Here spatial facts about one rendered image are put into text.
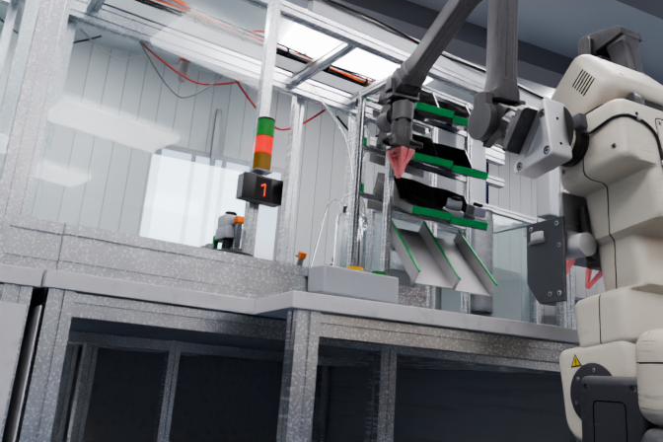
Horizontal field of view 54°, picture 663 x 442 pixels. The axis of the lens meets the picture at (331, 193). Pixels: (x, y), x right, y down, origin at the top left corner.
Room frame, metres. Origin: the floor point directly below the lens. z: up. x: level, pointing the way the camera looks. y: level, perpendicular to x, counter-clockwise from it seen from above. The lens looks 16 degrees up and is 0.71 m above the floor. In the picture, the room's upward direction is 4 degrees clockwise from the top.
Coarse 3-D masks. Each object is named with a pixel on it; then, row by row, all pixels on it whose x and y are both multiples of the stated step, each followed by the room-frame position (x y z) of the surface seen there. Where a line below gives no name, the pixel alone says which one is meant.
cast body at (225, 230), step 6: (222, 216) 1.54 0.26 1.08; (228, 216) 1.53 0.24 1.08; (234, 216) 1.54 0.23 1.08; (222, 222) 1.54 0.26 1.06; (228, 222) 1.53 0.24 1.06; (222, 228) 1.53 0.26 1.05; (228, 228) 1.52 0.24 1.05; (234, 228) 1.53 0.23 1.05; (216, 234) 1.56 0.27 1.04; (222, 234) 1.53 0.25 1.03; (228, 234) 1.52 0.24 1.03; (216, 240) 1.56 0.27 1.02
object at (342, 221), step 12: (348, 216) 2.65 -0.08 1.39; (360, 216) 2.66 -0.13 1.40; (336, 228) 2.69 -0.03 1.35; (348, 228) 2.65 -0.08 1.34; (360, 228) 2.66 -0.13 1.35; (336, 240) 2.69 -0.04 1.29; (360, 240) 2.66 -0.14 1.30; (336, 252) 2.68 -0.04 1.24; (360, 252) 2.67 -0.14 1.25; (336, 264) 2.68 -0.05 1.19; (360, 264) 2.67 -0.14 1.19
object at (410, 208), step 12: (384, 180) 1.94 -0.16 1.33; (396, 180) 2.01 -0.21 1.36; (408, 180) 2.02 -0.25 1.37; (396, 192) 1.86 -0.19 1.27; (408, 192) 2.04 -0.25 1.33; (420, 192) 1.97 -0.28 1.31; (396, 204) 1.86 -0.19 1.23; (408, 204) 1.79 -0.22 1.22; (420, 204) 1.97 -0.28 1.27; (432, 204) 1.91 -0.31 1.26; (432, 216) 1.80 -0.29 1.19; (444, 216) 1.81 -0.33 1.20
